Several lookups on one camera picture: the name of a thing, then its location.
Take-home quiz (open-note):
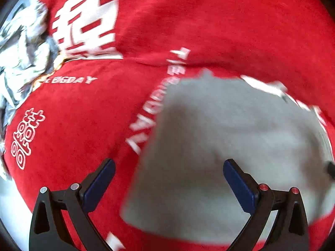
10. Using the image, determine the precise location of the grey knit garment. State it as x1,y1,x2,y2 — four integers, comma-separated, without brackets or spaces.
120,68,335,243

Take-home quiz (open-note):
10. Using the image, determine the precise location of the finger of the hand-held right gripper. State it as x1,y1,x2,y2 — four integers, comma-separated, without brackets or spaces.
323,161,335,181

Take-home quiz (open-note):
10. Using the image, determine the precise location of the red printed blanket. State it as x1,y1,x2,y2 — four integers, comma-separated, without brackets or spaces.
0,0,335,251

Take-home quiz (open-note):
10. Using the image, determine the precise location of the crumpled pale grey cloth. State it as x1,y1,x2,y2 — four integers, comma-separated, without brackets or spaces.
0,1,63,181

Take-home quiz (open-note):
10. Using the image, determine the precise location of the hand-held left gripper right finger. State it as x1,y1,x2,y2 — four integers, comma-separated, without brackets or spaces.
223,159,310,251

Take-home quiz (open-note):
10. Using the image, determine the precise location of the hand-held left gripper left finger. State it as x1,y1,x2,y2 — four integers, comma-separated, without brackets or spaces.
29,158,116,251

